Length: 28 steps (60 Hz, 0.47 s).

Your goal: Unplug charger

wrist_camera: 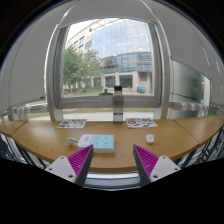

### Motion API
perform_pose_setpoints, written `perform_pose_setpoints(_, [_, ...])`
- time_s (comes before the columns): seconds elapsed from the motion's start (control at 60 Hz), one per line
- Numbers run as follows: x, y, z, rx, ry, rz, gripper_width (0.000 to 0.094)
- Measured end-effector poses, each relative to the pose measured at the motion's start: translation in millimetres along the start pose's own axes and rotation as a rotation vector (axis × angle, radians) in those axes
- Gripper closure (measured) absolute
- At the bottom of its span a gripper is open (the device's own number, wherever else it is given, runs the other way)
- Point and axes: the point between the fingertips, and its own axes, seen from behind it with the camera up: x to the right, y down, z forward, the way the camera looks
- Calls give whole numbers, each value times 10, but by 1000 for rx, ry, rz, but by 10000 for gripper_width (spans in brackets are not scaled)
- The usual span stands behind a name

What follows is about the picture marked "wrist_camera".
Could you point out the small colourful sticker sheet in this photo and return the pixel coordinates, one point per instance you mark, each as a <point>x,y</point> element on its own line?
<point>71,123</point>

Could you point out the clear bottle with black cap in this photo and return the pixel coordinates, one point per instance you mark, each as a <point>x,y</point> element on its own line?
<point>118,106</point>

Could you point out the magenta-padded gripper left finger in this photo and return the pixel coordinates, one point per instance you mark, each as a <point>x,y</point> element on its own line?
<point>62,168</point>

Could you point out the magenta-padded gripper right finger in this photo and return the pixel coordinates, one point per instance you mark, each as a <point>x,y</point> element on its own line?
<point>162,166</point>

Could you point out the white wall socket row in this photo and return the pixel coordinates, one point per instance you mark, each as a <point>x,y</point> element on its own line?
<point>190,106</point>
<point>30,109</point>

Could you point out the grey window frame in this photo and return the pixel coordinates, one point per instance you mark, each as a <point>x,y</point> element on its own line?
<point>56,73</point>

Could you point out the small white charger block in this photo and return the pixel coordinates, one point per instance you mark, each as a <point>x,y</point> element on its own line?
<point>150,138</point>

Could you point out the large colourful sticker sheet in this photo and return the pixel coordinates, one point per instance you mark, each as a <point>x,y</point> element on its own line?
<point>141,123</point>

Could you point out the white and mint power strip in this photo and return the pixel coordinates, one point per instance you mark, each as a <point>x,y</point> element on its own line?
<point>100,144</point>

